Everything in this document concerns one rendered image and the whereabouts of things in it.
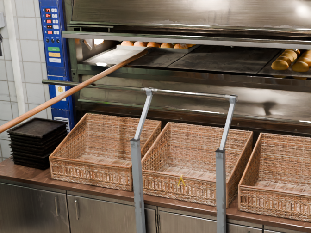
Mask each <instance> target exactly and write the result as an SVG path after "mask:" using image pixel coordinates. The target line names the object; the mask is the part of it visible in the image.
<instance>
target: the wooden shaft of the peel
mask: <svg viewBox="0 0 311 233"><path fill-rule="evenodd" d="M147 52H148V51H147V50H146V49H145V50H143V51H141V52H139V53H137V54H135V55H133V56H132V57H130V58H128V59H126V60H124V61H122V62H120V63H119V64H117V65H115V66H113V67H111V68H109V69H107V70H105V71H104V72H101V73H100V74H98V75H96V76H94V77H92V78H90V79H88V80H86V81H84V82H82V83H81V84H79V85H77V86H75V87H73V88H71V89H69V90H67V91H66V92H64V93H62V94H60V95H58V96H56V97H54V98H52V99H51V100H49V101H47V102H45V103H43V104H41V105H39V106H38V107H36V108H34V109H32V110H30V111H28V112H26V113H24V114H23V115H20V116H19V117H17V118H15V119H13V120H11V121H9V122H7V123H5V124H3V125H1V126H0V134H1V133H2V132H4V131H6V130H8V129H10V128H11V127H13V126H15V125H17V124H19V123H21V122H22V121H24V120H26V119H28V118H30V117H31V116H33V115H35V114H37V113H39V112H41V111H43V110H45V109H46V108H48V107H50V106H52V105H54V104H55V103H57V102H59V101H61V100H63V99H64V98H66V97H68V96H70V95H72V94H74V93H75V92H77V91H79V90H81V89H83V88H84V87H86V86H88V85H90V84H92V83H94V82H96V81H97V80H99V79H101V78H103V77H105V76H107V75H108V74H110V73H112V72H114V71H116V70H117V69H119V68H121V67H123V66H125V65H126V64H128V63H130V62H132V61H134V60H136V59H137V58H139V57H141V56H143V55H145V54H146V53H147Z"/></svg>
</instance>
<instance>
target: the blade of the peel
mask: <svg viewBox="0 0 311 233"><path fill-rule="evenodd" d="M200 45H201V44H196V45H195V46H192V47H191V48H188V49H176V48H159V47H153V51H161V52H178V53H189V52H190V51H192V50H193V49H195V48H197V47H198V46H200ZM145 48H146V47H141V46H123V45H121V44H119V45H117V49H128V50H143V49H145Z"/></svg>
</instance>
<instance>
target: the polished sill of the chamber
mask: <svg viewBox="0 0 311 233"><path fill-rule="evenodd" d="M115 65H116V64H107V63H93V62H81V63H78V64H77V67H78V70H88V71H101V72H104V71H105V70H107V69H109V68H111V67H113V66H115ZM114 73H126V74H144V75H157V76H169V77H182V78H194V79H207V80H225V81H237V82H250V83H263V84H275V85H287V86H306V87H311V77H298V76H284V75H270V74H251V73H237V72H223V71H209V70H196V69H182V68H168V67H148V66H134V65H125V66H123V67H121V68H119V69H117V70H116V71H114Z"/></svg>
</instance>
